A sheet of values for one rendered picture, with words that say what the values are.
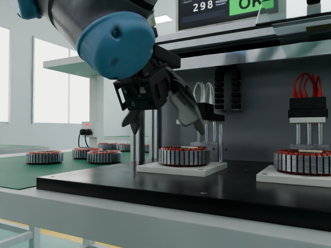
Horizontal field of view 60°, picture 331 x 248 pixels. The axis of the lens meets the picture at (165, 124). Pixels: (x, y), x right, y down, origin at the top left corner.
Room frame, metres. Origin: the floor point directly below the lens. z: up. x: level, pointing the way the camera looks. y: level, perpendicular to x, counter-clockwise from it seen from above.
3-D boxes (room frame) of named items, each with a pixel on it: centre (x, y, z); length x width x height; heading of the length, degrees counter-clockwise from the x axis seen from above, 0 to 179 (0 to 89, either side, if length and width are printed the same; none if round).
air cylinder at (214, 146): (0.76, -0.11, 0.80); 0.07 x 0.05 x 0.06; 62
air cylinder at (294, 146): (0.64, -0.32, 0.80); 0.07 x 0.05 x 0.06; 62
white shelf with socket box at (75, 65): (1.51, 0.38, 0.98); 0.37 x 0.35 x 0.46; 62
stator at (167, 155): (0.63, -0.04, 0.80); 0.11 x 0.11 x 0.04
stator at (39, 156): (0.94, 0.39, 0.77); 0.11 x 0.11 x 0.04
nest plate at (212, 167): (0.63, -0.04, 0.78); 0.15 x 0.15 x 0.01; 62
